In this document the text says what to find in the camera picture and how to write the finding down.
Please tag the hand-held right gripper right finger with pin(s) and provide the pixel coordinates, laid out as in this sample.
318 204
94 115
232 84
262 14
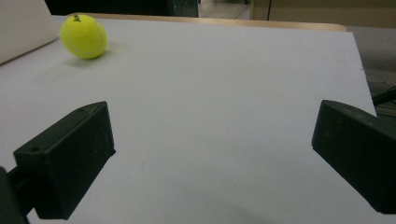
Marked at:
358 149

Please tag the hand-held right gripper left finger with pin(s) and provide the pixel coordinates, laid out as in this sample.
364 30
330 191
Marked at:
68 155

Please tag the yellow tennis ball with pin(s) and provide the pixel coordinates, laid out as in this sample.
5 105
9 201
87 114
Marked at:
83 37

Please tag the white plastic storage bin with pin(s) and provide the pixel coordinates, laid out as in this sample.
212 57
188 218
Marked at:
21 28

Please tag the black cabinet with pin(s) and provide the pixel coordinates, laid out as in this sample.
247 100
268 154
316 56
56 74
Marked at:
124 7

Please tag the wooden table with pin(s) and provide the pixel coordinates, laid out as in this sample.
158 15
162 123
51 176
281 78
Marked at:
218 22

